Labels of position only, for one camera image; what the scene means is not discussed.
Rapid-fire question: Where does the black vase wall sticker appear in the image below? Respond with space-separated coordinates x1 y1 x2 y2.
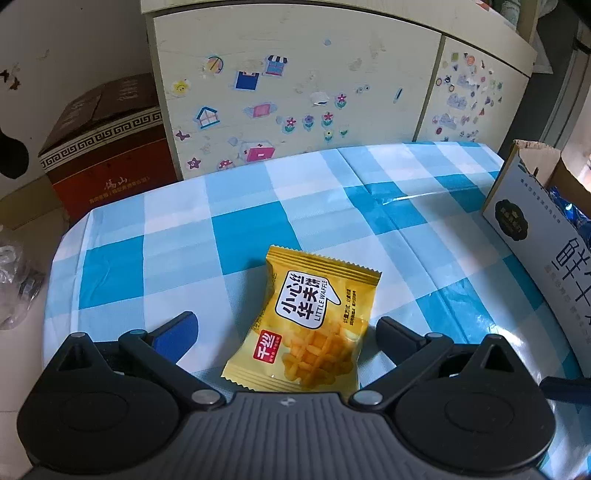
0 124 29 179

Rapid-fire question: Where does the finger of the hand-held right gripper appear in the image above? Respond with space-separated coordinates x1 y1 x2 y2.
540 376 591 403

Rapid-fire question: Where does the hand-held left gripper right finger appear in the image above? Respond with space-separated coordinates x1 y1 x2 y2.
348 318 539 411

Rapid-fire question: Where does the brown red cardboard carton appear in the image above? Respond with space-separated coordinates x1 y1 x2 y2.
38 74 178 222

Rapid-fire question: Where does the clear plastic bag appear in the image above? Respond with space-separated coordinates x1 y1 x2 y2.
0 226 47 329

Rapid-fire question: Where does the cream cabinet with stickers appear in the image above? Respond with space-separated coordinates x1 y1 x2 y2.
141 0 539 182

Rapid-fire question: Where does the white printed cardboard box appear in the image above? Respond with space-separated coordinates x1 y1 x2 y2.
481 140 591 361

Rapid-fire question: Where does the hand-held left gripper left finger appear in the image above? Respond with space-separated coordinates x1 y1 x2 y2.
54 311 227 409

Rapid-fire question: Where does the blue white checkered tablecloth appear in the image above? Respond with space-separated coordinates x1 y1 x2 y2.
44 141 587 480

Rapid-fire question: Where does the yellow waffle snack packet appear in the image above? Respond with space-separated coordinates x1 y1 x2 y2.
222 246 383 393

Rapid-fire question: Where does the blue foil snack packet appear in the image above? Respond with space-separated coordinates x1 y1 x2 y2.
547 185 591 232

